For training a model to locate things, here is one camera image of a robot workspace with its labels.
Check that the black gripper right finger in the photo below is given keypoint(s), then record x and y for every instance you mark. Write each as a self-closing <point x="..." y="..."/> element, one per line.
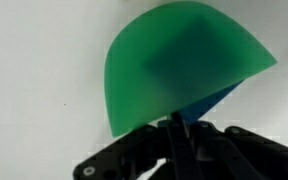
<point x="250" y="156"/>

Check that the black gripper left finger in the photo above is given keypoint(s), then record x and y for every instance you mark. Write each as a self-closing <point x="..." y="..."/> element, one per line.
<point x="124" y="150"/>

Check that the blue block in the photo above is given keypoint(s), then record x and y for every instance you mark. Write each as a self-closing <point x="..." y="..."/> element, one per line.
<point x="200" y="108"/>

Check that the green plastic bowl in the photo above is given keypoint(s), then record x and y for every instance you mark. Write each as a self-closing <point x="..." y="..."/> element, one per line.
<point x="170" y="60"/>

